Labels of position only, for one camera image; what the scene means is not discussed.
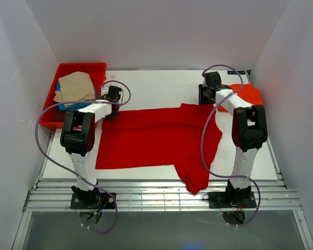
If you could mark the aluminium rail frame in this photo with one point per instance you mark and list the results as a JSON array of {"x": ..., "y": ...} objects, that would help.
[{"x": 155, "y": 210}]

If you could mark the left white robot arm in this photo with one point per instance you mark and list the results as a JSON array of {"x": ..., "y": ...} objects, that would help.
[{"x": 78, "y": 138}]

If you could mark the beige folded t shirt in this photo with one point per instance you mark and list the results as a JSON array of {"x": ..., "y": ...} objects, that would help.
[{"x": 76, "y": 87}]

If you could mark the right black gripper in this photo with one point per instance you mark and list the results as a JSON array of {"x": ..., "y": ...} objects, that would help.
[{"x": 202, "y": 101}]

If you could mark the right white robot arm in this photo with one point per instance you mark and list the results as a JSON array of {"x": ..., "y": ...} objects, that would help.
[{"x": 249, "y": 132}]

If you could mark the blue table label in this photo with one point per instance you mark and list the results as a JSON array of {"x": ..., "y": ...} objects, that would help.
[{"x": 232, "y": 72}]

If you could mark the red t shirt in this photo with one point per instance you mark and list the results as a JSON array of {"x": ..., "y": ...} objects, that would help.
[{"x": 186, "y": 137}]

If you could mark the folded orange t shirt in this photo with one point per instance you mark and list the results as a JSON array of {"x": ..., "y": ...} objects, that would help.
[{"x": 248, "y": 93}]

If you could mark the red plastic bin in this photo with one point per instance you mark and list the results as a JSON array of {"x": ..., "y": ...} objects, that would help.
[{"x": 53, "y": 118}]

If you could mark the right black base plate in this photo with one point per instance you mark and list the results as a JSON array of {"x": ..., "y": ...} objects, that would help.
[{"x": 219, "y": 200}]

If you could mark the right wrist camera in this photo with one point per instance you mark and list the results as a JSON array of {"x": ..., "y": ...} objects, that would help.
[{"x": 212, "y": 80}]

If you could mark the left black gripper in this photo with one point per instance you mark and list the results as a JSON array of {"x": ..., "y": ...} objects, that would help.
[{"x": 111, "y": 116}]

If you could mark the blue folded t shirt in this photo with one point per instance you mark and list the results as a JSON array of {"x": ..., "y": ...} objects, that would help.
[{"x": 62, "y": 107}]

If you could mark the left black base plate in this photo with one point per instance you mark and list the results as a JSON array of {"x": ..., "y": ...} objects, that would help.
[{"x": 101, "y": 200}]

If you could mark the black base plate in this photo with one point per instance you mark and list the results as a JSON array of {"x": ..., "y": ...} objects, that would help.
[
  {"x": 219, "y": 200},
  {"x": 101, "y": 200}
]

